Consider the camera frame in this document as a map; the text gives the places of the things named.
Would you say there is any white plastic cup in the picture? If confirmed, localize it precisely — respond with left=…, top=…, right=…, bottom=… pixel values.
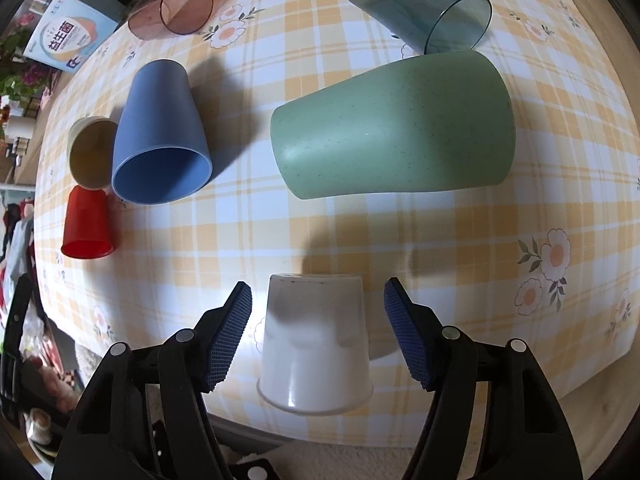
left=257, top=274, right=373, bottom=415

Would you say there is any red plastic cup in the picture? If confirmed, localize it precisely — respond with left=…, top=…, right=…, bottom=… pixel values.
left=61, top=185, right=115, bottom=260

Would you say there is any blue plastic cup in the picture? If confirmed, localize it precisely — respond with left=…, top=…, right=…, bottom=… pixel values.
left=112, top=60, right=214, bottom=205

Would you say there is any beige plastic cup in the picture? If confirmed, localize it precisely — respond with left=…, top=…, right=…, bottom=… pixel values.
left=67, top=116, right=117, bottom=190

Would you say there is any green plastic cup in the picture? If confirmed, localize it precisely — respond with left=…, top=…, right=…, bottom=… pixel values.
left=270, top=50, right=516, bottom=200

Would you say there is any brown transparent cup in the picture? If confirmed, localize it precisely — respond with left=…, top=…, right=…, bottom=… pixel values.
left=127, top=0, right=214, bottom=41

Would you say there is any dark teal transparent cup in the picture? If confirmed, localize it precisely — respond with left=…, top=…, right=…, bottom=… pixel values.
left=348, top=0, right=492, bottom=54

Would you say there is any white bottle on cabinet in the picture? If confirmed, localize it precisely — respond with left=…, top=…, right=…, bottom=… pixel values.
left=4, top=115, right=37, bottom=140

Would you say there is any pink blossom flower arrangement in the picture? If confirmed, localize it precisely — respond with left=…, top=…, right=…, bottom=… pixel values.
left=1, top=11, right=58, bottom=102

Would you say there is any light blue probiotic box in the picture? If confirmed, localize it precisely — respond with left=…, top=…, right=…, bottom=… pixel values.
left=23, top=0, right=125, bottom=73

